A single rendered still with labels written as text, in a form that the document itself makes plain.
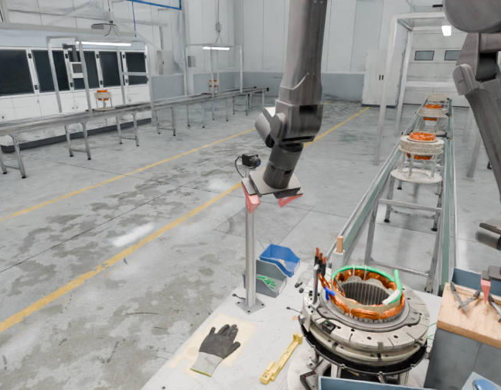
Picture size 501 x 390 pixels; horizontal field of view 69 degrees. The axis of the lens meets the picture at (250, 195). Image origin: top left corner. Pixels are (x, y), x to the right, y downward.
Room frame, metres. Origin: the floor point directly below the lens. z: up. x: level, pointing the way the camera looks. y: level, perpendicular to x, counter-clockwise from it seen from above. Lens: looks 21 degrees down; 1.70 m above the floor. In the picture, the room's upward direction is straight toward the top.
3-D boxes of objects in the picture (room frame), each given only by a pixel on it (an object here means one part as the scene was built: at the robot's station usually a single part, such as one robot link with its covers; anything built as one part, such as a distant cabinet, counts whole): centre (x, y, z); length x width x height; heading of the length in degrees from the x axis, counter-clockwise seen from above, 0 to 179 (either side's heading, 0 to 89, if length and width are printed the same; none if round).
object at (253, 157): (1.18, -0.01, 1.37); 0.06 x 0.04 x 0.04; 38
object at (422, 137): (2.83, -1.36, 1.05); 0.22 x 0.22 x 0.20
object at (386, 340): (0.80, -0.30, 1.09); 0.32 x 0.32 x 0.01
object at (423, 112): (4.72, -2.34, 0.94); 0.39 x 0.39 x 0.30
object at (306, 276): (1.36, -0.27, 0.79); 0.24 x 0.12 x 0.02; 153
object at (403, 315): (0.80, -0.30, 1.05); 0.22 x 0.22 x 0.12
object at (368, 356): (0.66, -0.25, 1.05); 0.09 x 0.04 x 0.01; 57
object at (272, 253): (1.47, -0.14, 0.82); 0.16 x 0.14 x 0.07; 64
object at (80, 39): (7.10, 2.71, 1.39); 1.56 x 0.82 x 1.29; 153
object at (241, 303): (1.19, 0.00, 0.78); 0.09 x 0.09 x 0.01; 38
